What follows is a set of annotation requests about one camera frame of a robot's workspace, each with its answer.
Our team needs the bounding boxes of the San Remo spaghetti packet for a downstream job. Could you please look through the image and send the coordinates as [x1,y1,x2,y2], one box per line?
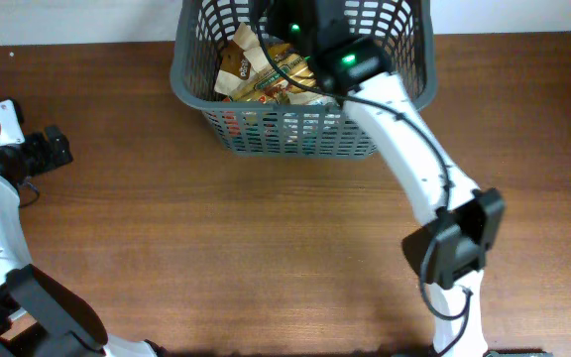
[223,44,315,103]

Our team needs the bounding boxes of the beige Pantree mushroom pouch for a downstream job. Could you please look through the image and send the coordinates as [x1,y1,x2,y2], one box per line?
[214,23,269,96]

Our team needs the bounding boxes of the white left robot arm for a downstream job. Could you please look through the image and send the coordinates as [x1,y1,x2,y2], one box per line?
[0,97,167,357]

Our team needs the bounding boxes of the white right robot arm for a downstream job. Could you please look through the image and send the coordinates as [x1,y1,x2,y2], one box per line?
[251,1,505,356]

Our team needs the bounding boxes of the grey plastic basket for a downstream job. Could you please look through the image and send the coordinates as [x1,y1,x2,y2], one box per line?
[170,0,437,158]

